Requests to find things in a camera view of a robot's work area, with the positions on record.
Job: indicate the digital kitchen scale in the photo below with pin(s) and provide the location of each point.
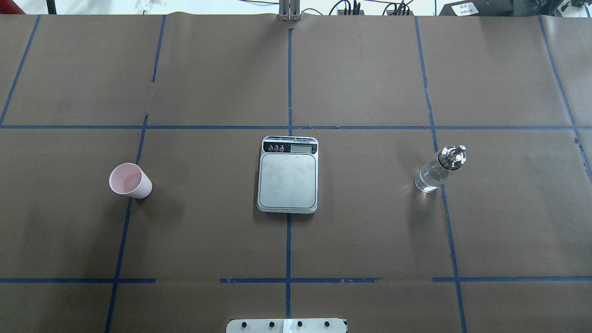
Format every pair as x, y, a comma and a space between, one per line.
288, 175

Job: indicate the glass sauce dispenser bottle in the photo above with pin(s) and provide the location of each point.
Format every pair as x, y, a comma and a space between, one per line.
441, 167

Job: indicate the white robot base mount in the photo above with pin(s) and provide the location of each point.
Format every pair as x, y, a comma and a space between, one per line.
287, 325

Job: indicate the black device with label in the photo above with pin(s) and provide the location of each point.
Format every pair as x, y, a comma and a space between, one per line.
489, 8

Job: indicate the aluminium frame post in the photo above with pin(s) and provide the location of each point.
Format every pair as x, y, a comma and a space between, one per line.
289, 10

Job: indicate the pink plastic cup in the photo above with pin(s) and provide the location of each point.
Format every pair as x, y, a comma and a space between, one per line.
130, 180

